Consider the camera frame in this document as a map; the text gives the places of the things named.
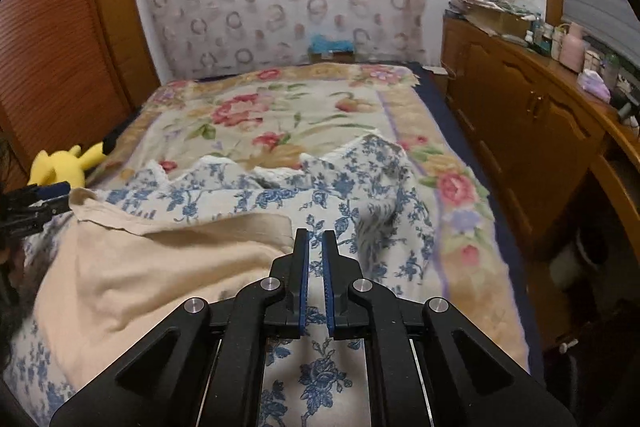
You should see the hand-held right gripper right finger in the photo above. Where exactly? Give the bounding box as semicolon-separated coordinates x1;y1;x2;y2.
321;229;578;427

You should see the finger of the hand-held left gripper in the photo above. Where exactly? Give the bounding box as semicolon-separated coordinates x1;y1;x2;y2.
2;181;71;208
0;197;69;238

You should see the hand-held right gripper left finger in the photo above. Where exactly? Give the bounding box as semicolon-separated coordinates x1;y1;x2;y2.
50;228;310;427

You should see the peach printed t-shirt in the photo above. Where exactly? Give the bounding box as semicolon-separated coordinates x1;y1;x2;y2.
12;189;296;388

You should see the yellow plush toy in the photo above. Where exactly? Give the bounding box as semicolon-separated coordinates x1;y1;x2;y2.
27;142;108;188

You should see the blue floral bed sheet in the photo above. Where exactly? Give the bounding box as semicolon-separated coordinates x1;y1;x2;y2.
0;134;441;427

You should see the wooden louvered wardrobe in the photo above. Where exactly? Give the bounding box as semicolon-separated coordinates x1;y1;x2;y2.
0;0;161;188

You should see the dark blue mattress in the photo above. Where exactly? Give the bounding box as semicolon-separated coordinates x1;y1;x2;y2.
407;62;546;378

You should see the blue tissue pack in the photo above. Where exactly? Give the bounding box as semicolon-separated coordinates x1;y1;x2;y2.
307;34;356;55

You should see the grey waste bin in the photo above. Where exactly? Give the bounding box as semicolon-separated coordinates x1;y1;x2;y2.
550;237;601;298

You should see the wooden sideboard cabinet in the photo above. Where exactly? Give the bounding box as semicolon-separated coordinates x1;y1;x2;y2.
441;14;640;258

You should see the cardboard box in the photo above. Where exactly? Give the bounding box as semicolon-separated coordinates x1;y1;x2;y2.
460;2;533;38

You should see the purple pouch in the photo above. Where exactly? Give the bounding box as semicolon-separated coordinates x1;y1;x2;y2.
577;71;612;102

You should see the pink bottle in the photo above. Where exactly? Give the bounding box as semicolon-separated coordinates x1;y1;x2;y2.
560;23;587;72

